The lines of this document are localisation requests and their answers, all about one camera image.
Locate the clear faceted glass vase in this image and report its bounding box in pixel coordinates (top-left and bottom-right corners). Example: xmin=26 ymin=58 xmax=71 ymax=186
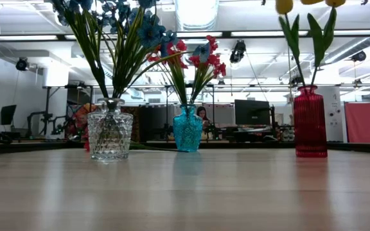
xmin=87 ymin=98 xmax=134 ymax=162

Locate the blue artificial flower bunch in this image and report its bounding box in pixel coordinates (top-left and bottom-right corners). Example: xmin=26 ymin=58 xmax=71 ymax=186
xmin=94 ymin=0 xmax=212 ymax=103
xmin=48 ymin=0 xmax=110 ymax=100

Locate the red ribbed glass vase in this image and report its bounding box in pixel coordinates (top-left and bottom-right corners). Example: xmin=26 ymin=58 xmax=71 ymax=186
xmin=293 ymin=85 xmax=329 ymax=158

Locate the teal glass vase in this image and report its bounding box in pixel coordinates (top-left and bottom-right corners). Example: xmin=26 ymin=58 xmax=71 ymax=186
xmin=172 ymin=104 xmax=204 ymax=153

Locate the person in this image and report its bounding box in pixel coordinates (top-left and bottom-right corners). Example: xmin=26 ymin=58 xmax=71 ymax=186
xmin=196 ymin=105 xmax=210 ymax=131

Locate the black partition panel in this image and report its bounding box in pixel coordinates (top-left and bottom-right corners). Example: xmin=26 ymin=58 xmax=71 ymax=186
xmin=130 ymin=105 xmax=175 ymax=144

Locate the large black monitor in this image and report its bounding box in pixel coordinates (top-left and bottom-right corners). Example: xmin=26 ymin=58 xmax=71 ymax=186
xmin=234 ymin=99 xmax=271 ymax=129

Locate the white tower cabinet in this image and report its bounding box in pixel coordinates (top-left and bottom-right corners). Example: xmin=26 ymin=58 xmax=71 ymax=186
xmin=326 ymin=86 xmax=346 ymax=144

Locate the coral partition panel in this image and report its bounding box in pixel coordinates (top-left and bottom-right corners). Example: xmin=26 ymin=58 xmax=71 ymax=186
xmin=344 ymin=101 xmax=370 ymax=144

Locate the small black monitor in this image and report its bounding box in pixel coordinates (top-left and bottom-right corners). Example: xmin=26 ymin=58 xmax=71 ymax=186
xmin=0 ymin=105 xmax=17 ymax=126

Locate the black ceiling camera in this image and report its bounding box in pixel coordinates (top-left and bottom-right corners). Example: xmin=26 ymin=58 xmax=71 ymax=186
xmin=351 ymin=50 xmax=367 ymax=63
xmin=15 ymin=56 xmax=30 ymax=72
xmin=229 ymin=40 xmax=247 ymax=64

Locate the black overhead frame bar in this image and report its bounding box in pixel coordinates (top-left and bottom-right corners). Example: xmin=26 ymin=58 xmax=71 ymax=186
xmin=0 ymin=29 xmax=370 ymax=42

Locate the silver ceiling duct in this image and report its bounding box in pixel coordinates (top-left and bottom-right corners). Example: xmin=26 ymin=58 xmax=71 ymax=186
xmin=175 ymin=0 xmax=220 ymax=65

